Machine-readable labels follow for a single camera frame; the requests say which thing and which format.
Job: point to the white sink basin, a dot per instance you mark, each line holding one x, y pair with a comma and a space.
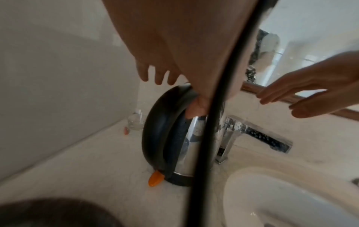
266, 199

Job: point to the person's right hand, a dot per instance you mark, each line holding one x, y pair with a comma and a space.
325, 75

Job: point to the chrome square faucet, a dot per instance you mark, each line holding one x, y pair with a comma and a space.
252, 133

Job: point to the wooden framed wall mirror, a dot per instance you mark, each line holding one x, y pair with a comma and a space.
308, 33

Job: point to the person's left hand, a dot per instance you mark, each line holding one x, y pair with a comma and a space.
179, 40

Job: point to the clear glass cup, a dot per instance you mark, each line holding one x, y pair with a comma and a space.
136, 122

